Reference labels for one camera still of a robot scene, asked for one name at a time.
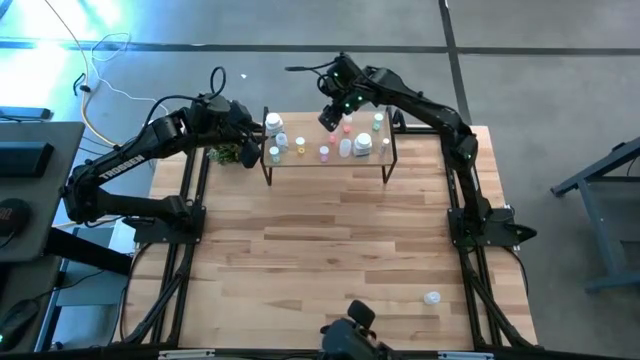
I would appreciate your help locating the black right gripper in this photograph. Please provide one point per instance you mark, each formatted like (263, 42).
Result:
(342, 82)

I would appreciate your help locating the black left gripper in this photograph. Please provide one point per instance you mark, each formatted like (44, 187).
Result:
(225, 122)

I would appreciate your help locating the large white supplement bottle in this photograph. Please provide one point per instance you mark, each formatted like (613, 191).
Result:
(362, 144)
(273, 120)

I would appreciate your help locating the teal translucent pill bottle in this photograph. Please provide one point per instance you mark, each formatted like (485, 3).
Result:
(378, 121)
(274, 154)

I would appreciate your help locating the slim white tube bottle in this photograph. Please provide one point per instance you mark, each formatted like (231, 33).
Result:
(384, 145)

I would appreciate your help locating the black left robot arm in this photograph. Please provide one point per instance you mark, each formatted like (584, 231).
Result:
(120, 167)

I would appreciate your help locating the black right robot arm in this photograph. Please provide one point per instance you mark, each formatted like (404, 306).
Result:
(425, 107)

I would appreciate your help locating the green plant in black pot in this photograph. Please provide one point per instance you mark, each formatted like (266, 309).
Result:
(225, 153)

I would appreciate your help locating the black desk support beam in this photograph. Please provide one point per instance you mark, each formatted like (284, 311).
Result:
(85, 250)

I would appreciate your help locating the gray side desk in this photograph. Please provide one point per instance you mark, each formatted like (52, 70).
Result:
(50, 200)

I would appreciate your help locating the black device bottom edge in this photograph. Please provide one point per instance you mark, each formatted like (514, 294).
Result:
(357, 335)

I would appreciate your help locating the dark flat tablet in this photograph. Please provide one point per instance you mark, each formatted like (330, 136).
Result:
(25, 114)

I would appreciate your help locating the black rectangular device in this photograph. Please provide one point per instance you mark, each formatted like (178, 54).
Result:
(25, 157)

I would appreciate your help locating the black round puck red print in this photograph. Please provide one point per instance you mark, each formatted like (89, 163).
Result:
(12, 215)

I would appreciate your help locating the black computer mouse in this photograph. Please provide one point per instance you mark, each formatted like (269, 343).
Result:
(17, 320)

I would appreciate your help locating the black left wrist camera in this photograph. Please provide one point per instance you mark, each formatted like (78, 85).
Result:
(250, 153)

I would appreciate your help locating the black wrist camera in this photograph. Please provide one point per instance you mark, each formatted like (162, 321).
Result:
(330, 117)
(250, 153)

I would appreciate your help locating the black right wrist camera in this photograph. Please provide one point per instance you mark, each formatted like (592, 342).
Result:
(330, 117)

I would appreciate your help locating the black metal rig frame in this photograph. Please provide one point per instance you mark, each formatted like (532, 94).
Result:
(475, 275)

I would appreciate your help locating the silver aluminium bracket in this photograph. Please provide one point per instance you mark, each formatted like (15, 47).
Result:
(185, 354)
(465, 355)

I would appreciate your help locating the blue-gray metal table frame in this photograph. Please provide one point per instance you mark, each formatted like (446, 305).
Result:
(599, 235)

